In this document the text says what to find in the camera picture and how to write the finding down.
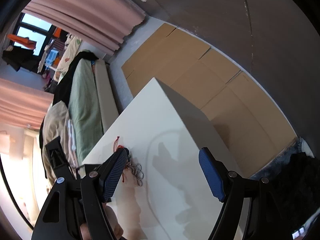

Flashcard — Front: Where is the pink curtain left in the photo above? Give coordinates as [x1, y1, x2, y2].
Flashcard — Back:
[0, 79, 54, 129]

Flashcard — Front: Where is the white side table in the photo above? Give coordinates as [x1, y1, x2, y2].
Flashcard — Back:
[84, 79, 239, 239]

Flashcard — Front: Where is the red string bracelet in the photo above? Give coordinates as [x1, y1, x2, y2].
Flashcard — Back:
[113, 136, 130, 183]

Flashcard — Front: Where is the black hanging garment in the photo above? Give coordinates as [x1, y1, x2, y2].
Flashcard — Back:
[2, 47, 40, 73]

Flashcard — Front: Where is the patterned cream cushion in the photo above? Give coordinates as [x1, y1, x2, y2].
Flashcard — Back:
[54, 34, 82, 81]

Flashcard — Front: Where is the pink curtain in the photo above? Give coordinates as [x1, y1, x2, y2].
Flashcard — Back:
[0, 79, 54, 129]
[23, 0, 145, 55]

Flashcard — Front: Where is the bed with green sheet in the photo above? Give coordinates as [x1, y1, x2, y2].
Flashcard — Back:
[41, 51, 119, 181]

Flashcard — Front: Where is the orange hanging garment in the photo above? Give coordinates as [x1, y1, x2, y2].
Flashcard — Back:
[7, 34, 36, 50]

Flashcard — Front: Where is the black jewelry box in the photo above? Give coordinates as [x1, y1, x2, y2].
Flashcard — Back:
[76, 164, 101, 179]

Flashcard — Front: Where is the flattened cardboard on floor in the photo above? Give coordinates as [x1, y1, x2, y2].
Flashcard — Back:
[122, 23, 296, 176]

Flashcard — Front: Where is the silver chain bracelet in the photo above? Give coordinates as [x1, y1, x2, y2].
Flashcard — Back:
[125, 163, 144, 187]

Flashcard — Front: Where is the black clothing on bed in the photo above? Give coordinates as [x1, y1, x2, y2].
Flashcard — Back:
[52, 51, 99, 106]

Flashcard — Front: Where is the pink curtain right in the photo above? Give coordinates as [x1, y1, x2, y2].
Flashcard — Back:
[23, 0, 145, 55]

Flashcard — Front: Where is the beige blanket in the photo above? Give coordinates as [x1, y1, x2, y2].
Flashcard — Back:
[41, 101, 79, 187]

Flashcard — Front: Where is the person left hand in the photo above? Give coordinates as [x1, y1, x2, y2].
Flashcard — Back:
[80, 203, 124, 239]

